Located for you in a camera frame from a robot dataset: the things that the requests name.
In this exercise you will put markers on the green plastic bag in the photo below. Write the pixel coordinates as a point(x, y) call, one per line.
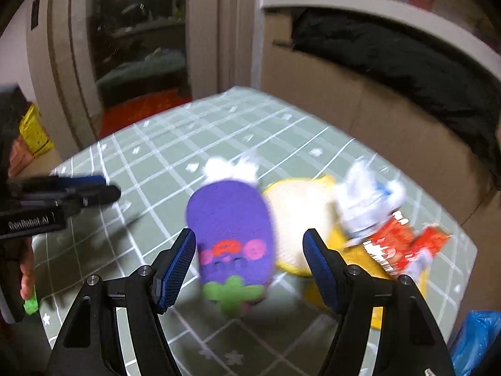
point(30, 306)

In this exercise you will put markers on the red flowered rug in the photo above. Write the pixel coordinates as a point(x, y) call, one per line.
point(145, 111)

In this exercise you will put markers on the white counter ledge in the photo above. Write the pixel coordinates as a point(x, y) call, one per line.
point(352, 8)

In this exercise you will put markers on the black wall plate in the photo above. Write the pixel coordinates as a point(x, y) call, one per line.
point(35, 13)

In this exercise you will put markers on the purple eggplant sponge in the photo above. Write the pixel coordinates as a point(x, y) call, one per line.
point(231, 235)

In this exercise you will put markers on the green checked table mat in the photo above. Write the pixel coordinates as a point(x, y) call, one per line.
point(156, 156)

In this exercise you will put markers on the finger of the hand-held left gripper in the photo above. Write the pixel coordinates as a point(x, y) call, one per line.
point(100, 196)
point(84, 181)

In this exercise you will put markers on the yellow padded envelope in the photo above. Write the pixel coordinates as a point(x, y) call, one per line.
point(297, 223)

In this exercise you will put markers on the blue plastic bin liner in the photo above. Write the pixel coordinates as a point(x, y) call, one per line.
point(475, 340)

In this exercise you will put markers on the red sachet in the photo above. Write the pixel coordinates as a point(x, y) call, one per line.
point(428, 244)
point(387, 243)

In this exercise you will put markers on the white crumpled wrapper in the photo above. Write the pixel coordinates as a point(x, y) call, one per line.
point(368, 199)

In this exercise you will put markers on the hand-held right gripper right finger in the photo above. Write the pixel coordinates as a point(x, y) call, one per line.
point(323, 274)

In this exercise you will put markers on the black cloth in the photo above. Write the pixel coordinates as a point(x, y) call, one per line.
point(411, 74)

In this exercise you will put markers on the person's left hand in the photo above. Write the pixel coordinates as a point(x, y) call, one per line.
point(27, 278)

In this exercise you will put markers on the glass sliding door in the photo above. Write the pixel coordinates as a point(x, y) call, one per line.
point(137, 39)

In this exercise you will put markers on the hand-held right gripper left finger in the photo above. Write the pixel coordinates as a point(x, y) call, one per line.
point(174, 274)

